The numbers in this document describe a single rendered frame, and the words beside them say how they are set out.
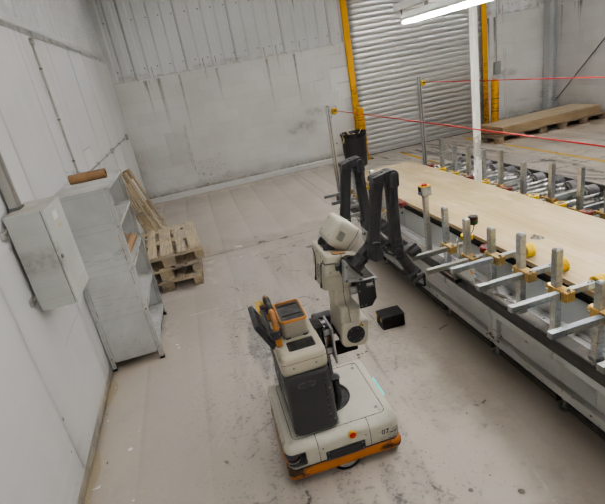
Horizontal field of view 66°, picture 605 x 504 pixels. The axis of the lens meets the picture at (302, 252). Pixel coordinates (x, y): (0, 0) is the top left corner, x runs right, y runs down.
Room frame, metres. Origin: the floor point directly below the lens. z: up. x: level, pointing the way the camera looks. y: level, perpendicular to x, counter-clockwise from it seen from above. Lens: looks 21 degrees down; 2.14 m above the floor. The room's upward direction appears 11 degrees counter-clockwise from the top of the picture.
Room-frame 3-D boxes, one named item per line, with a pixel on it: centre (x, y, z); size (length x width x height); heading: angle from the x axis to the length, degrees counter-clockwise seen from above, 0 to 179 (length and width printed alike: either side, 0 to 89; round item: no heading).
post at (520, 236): (2.18, -1.12, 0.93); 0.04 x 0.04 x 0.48; 11
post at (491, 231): (2.43, -1.08, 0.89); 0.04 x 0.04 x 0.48; 11
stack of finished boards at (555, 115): (9.95, -5.53, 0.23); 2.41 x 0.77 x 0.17; 102
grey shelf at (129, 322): (3.96, 1.66, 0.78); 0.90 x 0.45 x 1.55; 11
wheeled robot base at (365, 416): (2.29, 0.02, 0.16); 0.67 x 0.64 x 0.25; 100
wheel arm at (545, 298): (1.89, -1.14, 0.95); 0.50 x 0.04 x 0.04; 101
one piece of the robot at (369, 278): (2.34, -0.27, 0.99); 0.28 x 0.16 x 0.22; 10
